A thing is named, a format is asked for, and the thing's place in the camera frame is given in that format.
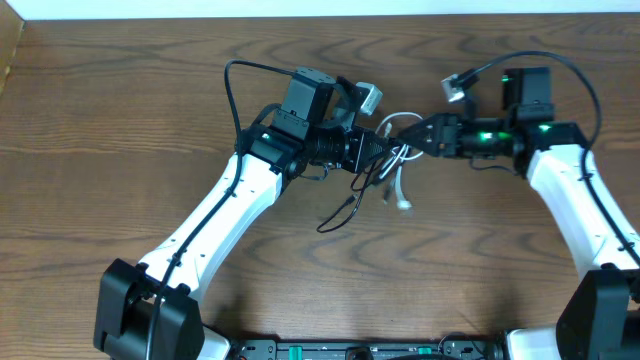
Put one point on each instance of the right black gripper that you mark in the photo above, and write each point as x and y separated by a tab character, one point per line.
446	128

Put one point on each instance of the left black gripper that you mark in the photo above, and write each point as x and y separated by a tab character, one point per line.
360	156

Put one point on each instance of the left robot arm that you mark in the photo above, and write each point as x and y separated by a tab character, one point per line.
150	310

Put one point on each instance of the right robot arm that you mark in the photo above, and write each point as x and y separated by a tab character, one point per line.
555	158

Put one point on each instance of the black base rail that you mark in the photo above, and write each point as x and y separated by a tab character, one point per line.
455	346

